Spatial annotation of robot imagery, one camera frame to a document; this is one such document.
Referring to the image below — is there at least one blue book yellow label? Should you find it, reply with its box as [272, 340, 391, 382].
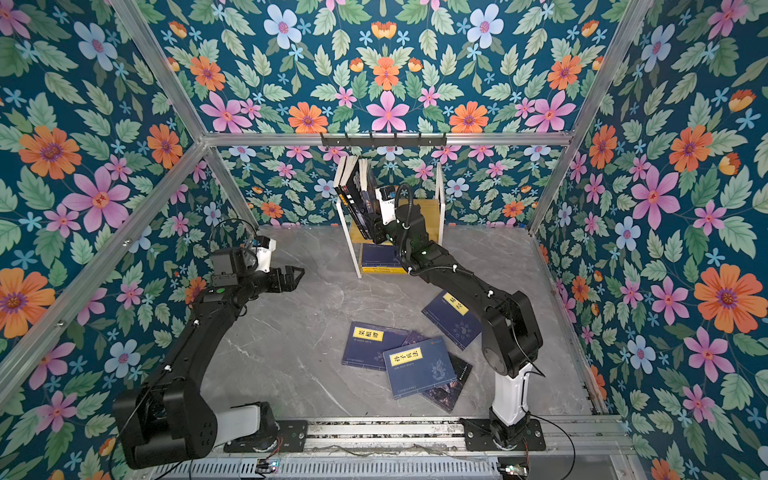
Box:
[383, 337, 457, 399]
[361, 242, 404, 269]

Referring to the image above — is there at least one dark book orange calligraphy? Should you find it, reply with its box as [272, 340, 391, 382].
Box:
[358, 157, 384, 242]

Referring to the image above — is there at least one black wolf cover book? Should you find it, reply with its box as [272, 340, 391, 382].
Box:
[336, 156, 370, 240]

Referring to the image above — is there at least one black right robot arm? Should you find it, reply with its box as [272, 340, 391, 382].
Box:
[370, 200, 543, 450]

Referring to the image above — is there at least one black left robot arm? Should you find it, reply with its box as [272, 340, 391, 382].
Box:
[113, 247, 305, 470]

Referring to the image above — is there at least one white wooden book shelf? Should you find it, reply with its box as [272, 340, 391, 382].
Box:
[336, 167, 446, 276]

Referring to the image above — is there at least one black book on shelf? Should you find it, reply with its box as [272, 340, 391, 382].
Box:
[334, 155, 350, 189]

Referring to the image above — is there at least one blue book in middle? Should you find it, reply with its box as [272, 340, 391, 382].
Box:
[341, 322, 410, 371]

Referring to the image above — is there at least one small dark blue book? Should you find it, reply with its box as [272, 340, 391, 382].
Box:
[422, 291, 482, 350]

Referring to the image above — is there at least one dark patterned book bottom right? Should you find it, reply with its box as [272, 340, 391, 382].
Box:
[421, 354, 473, 413]

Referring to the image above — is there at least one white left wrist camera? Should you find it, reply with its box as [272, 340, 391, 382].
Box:
[253, 235, 277, 273]

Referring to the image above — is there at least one black hook rail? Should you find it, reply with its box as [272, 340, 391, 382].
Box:
[320, 133, 448, 148]

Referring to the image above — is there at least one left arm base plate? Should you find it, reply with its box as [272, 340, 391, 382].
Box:
[223, 420, 309, 454]

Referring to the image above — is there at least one aluminium mounting rail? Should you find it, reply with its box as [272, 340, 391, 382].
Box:
[207, 415, 636, 458]

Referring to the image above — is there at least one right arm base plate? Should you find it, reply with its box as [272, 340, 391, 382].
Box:
[459, 418, 546, 453]

